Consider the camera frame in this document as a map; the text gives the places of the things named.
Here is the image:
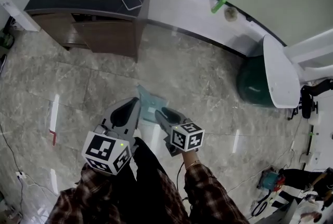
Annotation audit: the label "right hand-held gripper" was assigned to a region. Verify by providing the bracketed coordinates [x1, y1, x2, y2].
[155, 107, 206, 157]

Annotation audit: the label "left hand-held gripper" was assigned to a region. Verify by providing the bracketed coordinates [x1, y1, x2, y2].
[82, 97, 140, 176]

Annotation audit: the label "person's right forearm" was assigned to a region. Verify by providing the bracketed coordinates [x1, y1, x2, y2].
[179, 149, 250, 224]

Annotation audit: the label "person's left forearm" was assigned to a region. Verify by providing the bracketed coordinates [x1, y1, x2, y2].
[46, 162, 123, 224]

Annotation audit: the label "person's black trousers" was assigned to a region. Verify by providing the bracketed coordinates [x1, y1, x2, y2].
[114, 137, 192, 224]

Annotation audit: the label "dark wooden cabinet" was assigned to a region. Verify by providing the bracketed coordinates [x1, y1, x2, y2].
[24, 0, 159, 63]

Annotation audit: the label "dark green bin white lid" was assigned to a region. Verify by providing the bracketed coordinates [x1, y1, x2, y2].
[236, 35, 300, 109]

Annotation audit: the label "teal and red machine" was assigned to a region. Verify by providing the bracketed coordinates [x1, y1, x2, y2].
[257, 169, 286, 192]

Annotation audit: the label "grey round scrubber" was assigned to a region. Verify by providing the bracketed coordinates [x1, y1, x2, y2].
[225, 7, 238, 22]

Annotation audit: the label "green bottle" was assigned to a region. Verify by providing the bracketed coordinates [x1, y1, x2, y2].
[211, 0, 229, 14]

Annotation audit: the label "black office chair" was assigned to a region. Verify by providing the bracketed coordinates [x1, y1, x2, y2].
[287, 77, 333, 121]

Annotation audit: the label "white shelf unit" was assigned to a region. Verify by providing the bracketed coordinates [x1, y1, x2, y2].
[285, 28, 333, 83]

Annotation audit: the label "thin grey cable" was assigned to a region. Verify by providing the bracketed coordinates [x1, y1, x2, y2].
[176, 162, 189, 203]

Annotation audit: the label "white cable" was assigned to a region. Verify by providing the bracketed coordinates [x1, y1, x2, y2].
[22, 175, 62, 196]

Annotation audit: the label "black cable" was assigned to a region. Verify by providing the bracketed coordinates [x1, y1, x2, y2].
[0, 124, 21, 174]

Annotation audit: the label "black hose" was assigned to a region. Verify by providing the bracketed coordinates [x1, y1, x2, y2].
[251, 190, 273, 217]

